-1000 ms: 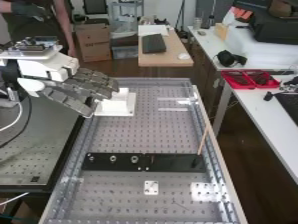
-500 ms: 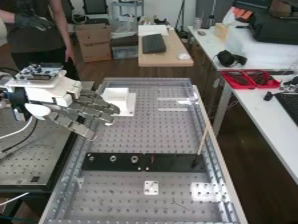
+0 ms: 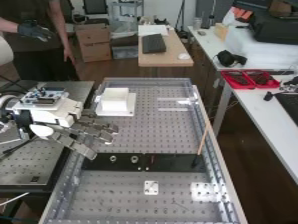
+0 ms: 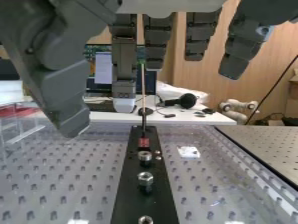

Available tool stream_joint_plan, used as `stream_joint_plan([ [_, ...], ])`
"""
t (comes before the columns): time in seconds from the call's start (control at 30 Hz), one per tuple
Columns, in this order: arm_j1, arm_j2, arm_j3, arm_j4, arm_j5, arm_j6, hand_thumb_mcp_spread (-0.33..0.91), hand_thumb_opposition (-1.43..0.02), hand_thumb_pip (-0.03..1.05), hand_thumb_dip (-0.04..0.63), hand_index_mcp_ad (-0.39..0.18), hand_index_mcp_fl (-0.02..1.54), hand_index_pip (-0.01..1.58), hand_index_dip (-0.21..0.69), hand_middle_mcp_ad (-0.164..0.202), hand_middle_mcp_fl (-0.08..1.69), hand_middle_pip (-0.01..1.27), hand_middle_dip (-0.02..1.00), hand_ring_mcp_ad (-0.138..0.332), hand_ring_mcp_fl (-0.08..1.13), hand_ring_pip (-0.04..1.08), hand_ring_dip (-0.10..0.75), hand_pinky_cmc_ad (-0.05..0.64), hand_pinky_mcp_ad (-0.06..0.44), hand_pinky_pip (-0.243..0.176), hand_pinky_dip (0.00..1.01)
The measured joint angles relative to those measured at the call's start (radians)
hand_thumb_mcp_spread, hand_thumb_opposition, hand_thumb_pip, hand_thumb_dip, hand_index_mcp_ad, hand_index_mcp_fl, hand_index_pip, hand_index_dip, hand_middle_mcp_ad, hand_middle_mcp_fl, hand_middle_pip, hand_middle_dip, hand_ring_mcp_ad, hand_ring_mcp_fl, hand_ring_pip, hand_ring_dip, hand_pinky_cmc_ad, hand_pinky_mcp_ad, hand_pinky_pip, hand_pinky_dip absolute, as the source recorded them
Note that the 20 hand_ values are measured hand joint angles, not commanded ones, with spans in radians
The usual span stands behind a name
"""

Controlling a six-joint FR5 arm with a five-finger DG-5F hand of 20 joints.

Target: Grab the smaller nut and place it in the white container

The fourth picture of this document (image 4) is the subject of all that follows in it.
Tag black cable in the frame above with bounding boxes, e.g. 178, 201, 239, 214
243, 54, 298, 125

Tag thin stick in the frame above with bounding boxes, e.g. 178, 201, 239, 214
138, 62, 149, 135

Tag small white jointed device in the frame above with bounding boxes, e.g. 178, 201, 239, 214
218, 98, 261, 125

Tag black plate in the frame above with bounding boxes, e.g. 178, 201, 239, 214
109, 125, 181, 224

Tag medium metal nut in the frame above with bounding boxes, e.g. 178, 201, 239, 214
137, 150, 153, 163

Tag white desk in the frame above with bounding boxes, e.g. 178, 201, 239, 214
86, 94, 238, 127

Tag small red block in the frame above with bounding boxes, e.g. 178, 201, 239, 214
138, 136, 151, 150

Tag small white metal bracket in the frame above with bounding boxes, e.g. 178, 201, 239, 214
177, 145, 201, 160

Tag black headphones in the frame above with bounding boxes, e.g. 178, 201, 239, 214
163, 92, 199, 110

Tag small metal nut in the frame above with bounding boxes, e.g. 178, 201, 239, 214
137, 215, 154, 224

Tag large metal nut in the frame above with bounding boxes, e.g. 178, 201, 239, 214
135, 171, 155, 189

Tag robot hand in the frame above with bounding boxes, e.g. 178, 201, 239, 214
0, 0, 298, 140

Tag computer screen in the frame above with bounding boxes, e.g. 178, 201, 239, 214
84, 44, 159, 95

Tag clear box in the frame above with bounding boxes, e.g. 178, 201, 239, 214
0, 101, 298, 224

